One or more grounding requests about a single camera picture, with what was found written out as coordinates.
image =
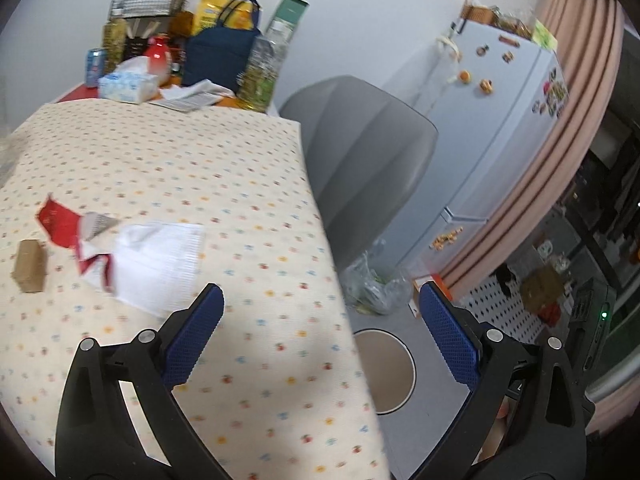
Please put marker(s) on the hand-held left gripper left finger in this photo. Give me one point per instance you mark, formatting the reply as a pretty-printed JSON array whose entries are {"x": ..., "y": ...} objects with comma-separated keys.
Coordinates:
[{"x": 195, "y": 335}]

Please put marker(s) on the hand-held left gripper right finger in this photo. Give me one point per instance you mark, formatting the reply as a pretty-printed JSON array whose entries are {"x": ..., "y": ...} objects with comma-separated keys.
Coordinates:
[{"x": 450, "y": 335}]

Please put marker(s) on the round white bin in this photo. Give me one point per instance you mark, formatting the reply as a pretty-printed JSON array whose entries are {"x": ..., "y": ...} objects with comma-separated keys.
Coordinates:
[{"x": 387, "y": 370}]

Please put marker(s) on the white tissue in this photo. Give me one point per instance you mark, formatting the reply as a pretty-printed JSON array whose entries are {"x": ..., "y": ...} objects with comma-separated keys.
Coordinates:
[{"x": 160, "y": 265}]

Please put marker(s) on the orange white box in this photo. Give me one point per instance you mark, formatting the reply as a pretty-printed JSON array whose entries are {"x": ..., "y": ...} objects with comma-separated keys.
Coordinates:
[{"x": 425, "y": 292}]

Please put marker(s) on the white pegboard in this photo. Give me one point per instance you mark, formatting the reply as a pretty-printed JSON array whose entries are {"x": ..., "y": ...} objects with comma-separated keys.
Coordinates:
[{"x": 505, "y": 320}]

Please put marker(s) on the clear plastic bag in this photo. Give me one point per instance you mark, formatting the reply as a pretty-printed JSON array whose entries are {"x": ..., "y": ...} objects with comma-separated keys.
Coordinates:
[{"x": 377, "y": 285}]

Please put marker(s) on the row of small yellow magnets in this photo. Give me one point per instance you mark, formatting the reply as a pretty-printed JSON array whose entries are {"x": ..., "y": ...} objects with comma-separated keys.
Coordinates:
[{"x": 446, "y": 239}]

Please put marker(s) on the large brown cardboard box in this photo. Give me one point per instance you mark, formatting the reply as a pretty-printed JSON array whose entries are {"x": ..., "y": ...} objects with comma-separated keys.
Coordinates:
[{"x": 542, "y": 287}]

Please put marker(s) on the dotted cream tablecloth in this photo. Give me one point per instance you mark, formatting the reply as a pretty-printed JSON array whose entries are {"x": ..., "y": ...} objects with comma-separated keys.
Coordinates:
[{"x": 175, "y": 170}]

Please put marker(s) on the red paper wrapper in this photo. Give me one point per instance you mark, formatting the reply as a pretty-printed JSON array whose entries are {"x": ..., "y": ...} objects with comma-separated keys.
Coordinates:
[{"x": 57, "y": 222}]

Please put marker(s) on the small cardboard box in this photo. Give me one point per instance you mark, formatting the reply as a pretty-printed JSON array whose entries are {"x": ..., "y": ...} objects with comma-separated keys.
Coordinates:
[{"x": 30, "y": 265}]

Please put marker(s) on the white fridge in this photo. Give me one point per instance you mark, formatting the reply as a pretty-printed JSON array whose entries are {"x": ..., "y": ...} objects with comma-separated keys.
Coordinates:
[{"x": 490, "y": 150}]

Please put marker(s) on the grey chair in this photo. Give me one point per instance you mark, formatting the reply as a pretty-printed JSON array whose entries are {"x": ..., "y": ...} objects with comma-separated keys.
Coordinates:
[{"x": 360, "y": 160}]

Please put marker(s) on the white folded cloth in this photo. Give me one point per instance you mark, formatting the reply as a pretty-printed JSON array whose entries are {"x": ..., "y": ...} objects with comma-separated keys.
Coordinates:
[{"x": 192, "y": 96}]

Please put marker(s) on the yellow orange fridge magnet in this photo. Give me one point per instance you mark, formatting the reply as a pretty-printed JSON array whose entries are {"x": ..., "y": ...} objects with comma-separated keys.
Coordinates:
[{"x": 486, "y": 85}]

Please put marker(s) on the blue white tissue box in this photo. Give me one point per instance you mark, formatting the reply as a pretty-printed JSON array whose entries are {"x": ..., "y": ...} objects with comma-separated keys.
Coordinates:
[{"x": 127, "y": 85}]

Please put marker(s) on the round orange fridge magnet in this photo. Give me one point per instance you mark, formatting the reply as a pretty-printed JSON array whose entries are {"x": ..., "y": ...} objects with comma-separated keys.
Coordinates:
[{"x": 465, "y": 76}]

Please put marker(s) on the cluster of colourful fridge magnets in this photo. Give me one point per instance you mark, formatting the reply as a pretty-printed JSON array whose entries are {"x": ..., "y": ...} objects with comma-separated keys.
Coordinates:
[{"x": 550, "y": 95}]

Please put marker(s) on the navy lunch bag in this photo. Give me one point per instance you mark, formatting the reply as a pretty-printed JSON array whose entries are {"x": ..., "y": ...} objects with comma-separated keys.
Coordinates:
[{"x": 217, "y": 60}]

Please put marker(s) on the red bottle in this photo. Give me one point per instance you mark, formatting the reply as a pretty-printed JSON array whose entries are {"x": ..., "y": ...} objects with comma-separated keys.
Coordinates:
[{"x": 159, "y": 60}]

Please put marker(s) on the pink curtain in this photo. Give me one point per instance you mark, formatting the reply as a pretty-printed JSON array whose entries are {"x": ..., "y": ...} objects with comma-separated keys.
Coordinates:
[{"x": 575, "y": 85}]

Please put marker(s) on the blue drink can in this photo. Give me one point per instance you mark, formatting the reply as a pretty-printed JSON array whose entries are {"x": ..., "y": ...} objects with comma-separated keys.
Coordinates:
[{"x": 95, "y": 67}]

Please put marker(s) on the black pen holder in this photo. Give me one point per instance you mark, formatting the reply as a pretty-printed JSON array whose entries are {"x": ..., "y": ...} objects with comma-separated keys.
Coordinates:
[{"x": 135, "y": 47}]

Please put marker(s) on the green paper pack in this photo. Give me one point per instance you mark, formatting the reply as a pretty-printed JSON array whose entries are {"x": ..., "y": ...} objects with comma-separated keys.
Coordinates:
[{"x": 544, "y": 35}]

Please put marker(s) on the brown basket with jars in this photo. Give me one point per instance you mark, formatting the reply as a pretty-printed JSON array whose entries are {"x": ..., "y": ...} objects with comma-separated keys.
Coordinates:
[{"x": 492, "y": 17}]

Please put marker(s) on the yellow snack packet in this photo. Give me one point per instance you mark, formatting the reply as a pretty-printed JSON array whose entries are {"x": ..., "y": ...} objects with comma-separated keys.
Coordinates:
[{"x": 207, "y": 12}]

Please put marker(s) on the green carton box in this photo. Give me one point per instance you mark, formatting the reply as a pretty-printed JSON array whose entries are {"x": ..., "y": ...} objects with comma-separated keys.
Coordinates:
[{"x": 289, "y": 15}]

